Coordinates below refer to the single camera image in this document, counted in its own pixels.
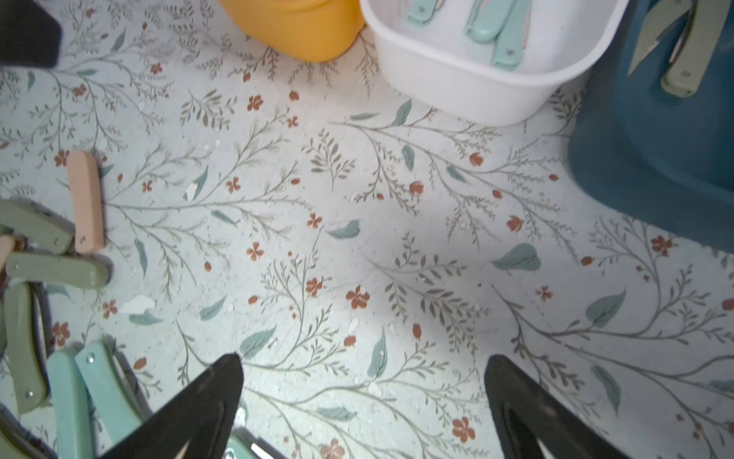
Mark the mint fruit knife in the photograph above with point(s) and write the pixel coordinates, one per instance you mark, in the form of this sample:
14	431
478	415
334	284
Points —
71	406
114	404
510	42
486	19
420	12

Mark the floral patterned table mat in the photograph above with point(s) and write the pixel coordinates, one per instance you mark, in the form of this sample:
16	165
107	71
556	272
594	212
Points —
362	252

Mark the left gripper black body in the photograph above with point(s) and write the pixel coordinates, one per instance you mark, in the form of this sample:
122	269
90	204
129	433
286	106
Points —
30	37

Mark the white plastic storage box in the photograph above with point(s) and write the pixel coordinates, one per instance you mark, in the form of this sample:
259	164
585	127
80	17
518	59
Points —
438	64

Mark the olive fruit knife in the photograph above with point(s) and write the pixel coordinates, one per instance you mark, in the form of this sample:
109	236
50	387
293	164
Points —
703	31
660	20
29	380
85	274
39	227

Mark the pink folded fruit knife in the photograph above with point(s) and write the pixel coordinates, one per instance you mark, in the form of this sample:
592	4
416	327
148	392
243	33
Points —
85	187
7	247
250	449

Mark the yellow plastic storage box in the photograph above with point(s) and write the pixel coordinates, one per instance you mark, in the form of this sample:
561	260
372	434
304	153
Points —
308	30

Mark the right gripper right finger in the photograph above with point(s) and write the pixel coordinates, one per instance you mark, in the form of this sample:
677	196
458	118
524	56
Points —
529	421

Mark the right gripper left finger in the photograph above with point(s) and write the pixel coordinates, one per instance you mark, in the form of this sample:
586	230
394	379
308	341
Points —
196	423

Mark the dark teal storage box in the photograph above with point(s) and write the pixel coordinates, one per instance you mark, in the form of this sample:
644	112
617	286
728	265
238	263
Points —
664	160

